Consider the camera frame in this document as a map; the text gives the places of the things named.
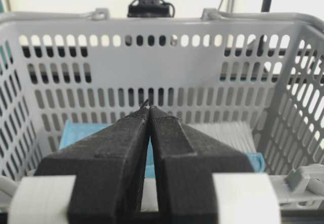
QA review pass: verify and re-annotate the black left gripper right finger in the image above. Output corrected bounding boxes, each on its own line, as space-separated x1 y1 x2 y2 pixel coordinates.
149 106 254 223

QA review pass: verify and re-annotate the grey plastic shopping basket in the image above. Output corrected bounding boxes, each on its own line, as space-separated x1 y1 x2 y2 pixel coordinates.
0 8 324 224

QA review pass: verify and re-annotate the black vertical pole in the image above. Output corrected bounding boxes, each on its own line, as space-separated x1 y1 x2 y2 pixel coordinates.
257 0 272 56

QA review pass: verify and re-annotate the blue hand brush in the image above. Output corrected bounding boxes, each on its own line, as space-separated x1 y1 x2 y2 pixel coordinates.
59 120 265 172

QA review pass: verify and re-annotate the black camera stand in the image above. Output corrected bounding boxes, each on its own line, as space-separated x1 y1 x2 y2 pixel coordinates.
127 0 175 18

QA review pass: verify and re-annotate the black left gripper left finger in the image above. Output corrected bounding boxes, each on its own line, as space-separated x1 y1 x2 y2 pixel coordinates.
35 106 149 223

